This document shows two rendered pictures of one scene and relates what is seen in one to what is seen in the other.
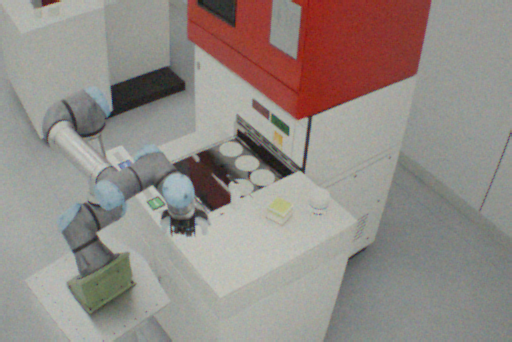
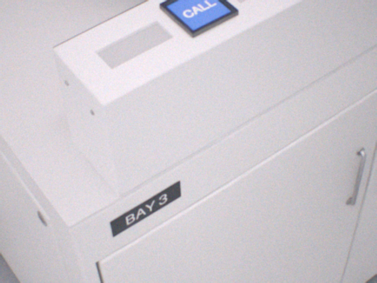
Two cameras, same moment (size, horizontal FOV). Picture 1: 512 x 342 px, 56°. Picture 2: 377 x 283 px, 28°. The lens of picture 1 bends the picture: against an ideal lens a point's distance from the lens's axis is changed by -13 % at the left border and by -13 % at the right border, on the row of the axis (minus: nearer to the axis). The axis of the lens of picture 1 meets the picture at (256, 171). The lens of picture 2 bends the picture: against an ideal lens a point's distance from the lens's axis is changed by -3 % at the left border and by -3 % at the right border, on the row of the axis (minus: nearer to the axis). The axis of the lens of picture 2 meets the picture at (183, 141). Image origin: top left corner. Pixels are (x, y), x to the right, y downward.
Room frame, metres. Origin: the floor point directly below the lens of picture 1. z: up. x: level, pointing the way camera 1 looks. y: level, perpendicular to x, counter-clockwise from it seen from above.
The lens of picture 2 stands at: (1.61, 1.11, 1.47)
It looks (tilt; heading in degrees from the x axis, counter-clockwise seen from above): 51 degrees down; 276
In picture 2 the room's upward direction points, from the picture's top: 3 degrees counter-clockwise
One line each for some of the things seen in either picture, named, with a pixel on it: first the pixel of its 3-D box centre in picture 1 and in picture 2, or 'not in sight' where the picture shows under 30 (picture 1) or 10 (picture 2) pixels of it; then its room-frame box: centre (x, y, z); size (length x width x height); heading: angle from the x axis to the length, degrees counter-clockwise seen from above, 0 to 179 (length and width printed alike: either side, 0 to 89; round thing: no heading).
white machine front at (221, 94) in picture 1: (244, 109); not in sight; (2.01, 0.07, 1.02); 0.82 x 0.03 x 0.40; 39
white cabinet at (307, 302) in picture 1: (216, 270); (244, 105); (1.59, 0.15, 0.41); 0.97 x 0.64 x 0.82; 39
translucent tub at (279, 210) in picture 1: (279, 211); not in sight; (1.41, -0.09, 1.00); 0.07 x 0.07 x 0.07; 59
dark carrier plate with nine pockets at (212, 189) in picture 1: (225, 172); not in sight; (1.72, 0.12, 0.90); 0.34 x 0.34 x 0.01; 39
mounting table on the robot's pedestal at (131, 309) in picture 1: (101, 298); not in sight; (1.12, 0.55, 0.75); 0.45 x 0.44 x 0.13; 138
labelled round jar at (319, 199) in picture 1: (318, 203); not in sight; (1.45, -0.24, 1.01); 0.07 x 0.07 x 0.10
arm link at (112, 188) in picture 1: (78, 152); not in sight; (1.10, 0.50, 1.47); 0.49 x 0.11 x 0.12; 48
